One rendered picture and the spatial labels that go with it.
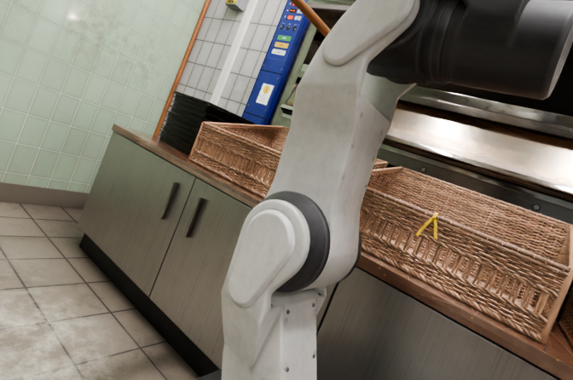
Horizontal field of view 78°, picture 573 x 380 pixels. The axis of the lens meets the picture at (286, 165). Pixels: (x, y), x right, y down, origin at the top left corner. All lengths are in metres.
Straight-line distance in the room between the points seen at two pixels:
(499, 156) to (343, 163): 0.95
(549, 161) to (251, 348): 1.12
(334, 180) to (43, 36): 1.78
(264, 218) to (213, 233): 0.67
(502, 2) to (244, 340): 0.54
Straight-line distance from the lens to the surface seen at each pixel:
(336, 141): 0.51
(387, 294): 0.87
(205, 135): 1.33
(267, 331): 0.55
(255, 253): 0.50
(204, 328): 1.19
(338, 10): 1.66
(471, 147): 1.41
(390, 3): 0.52
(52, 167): 2.24
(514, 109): 1.45
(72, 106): 2.18
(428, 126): 1.47
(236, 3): 2.21
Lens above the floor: 0.73
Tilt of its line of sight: 2 degrees down
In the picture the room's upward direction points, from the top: 22 degrees clockwise
